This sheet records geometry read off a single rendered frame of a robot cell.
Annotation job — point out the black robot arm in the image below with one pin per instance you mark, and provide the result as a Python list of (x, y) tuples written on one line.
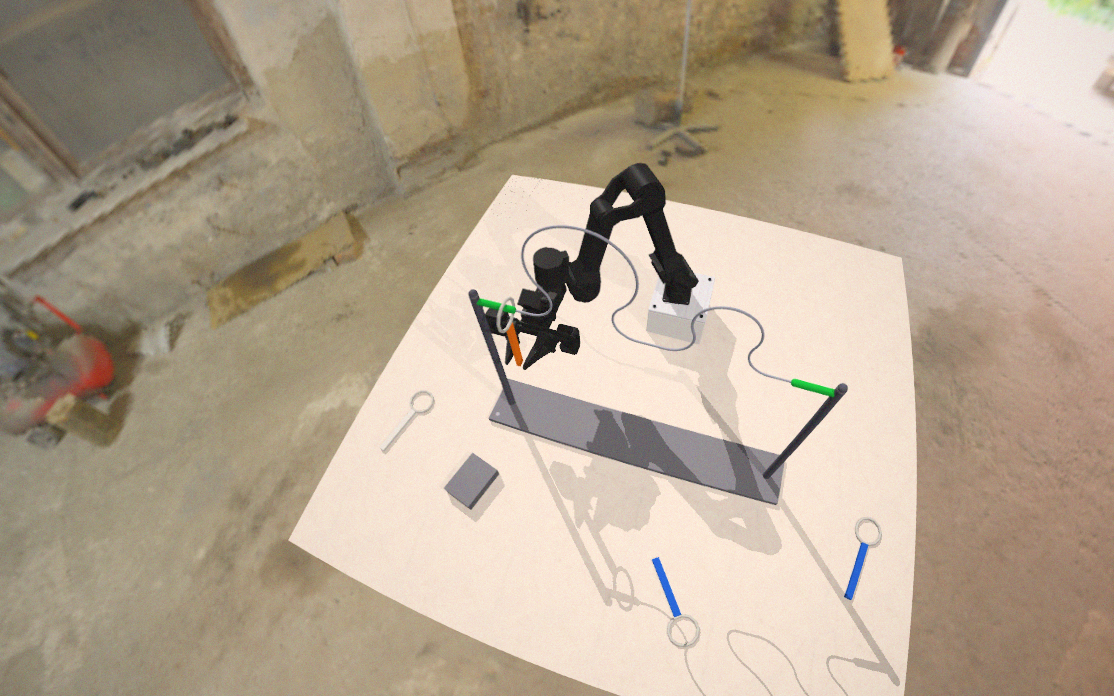
[(552, 267)]

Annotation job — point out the blue handle with grey loop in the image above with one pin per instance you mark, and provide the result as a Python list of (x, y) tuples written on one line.
[(860, 558), (673, 604)]

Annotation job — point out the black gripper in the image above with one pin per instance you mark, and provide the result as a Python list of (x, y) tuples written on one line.
[(546, 340)]

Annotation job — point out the orange handle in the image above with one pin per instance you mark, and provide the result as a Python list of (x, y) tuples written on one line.
[(510, 331)]

